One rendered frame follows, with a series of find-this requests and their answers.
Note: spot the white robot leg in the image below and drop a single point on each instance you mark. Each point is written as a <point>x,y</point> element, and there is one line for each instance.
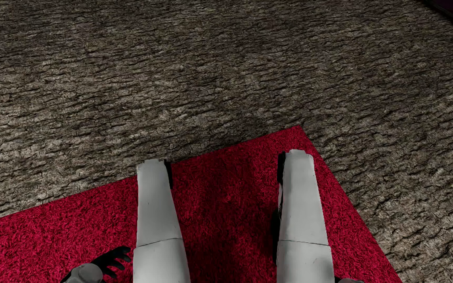
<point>303,212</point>
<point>157,220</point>

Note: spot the white robot left leg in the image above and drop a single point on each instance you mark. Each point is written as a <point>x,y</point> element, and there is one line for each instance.
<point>157,220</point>

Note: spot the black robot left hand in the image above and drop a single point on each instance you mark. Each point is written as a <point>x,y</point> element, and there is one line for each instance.
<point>110,259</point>

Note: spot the white robot right leg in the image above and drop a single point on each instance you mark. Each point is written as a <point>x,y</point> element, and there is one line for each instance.
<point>303,212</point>

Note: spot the red shaggy rug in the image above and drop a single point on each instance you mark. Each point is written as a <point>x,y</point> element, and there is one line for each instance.
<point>226,204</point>

